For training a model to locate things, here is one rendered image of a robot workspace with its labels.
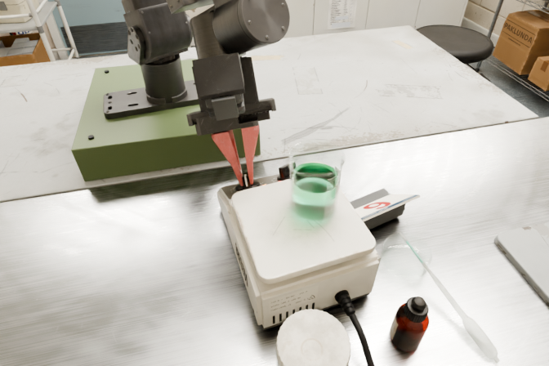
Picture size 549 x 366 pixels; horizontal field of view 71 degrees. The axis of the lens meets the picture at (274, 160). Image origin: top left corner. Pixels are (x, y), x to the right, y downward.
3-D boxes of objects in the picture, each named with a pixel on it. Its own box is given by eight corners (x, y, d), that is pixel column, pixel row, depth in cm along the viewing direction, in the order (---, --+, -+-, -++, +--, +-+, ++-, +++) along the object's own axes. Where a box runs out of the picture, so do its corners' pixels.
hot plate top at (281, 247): (229, 198, 43) (229, 192, 42) (327, 175, 46) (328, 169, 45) (261, 288, 34) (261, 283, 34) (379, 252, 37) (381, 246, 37)
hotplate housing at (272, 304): (217, 203, 54) (210, 158, 48) (304, 181, 57) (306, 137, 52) (265, 358, 37) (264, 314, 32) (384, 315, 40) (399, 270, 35)
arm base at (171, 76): (226, 54, 59) (217, 37, 65) (89, 73, 54) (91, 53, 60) (230, 99, 64) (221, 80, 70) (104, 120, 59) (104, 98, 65)
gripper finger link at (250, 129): (270, 187, 45) (255, 107, 43) (210, 198, 45) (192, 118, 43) (268, 174, 52) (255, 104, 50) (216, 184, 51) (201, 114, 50)
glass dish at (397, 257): (405, 237, 48) (408, 225, 47) (438, 270, 45) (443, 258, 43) (370, 253, 47) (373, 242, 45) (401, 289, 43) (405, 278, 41)
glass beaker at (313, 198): (311, 185, 44) (315, 127, 39) (348, 211, 41) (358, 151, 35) (272, 212, 41) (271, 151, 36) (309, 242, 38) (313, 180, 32)
